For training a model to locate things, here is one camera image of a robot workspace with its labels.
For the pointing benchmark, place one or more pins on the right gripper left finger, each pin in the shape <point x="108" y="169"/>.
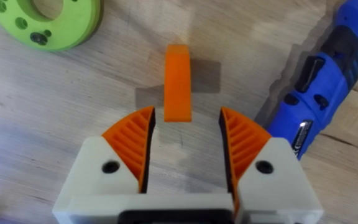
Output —
<point x="117" y="161"/>

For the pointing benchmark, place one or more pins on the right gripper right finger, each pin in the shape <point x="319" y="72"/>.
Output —
<point x="259" y="165"/>

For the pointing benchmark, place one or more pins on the blue electric screwdriver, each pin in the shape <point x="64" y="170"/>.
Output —
<point x="325" y="81"/>

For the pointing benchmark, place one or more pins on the black screw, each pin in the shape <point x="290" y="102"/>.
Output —
<point x="38" y="38"/>

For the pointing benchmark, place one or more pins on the orange ribbed wedge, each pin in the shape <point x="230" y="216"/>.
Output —
<point x="177" y="84"/>

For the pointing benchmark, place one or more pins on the green disc with holes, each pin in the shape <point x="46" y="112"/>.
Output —
<point x="54" y="28"/>

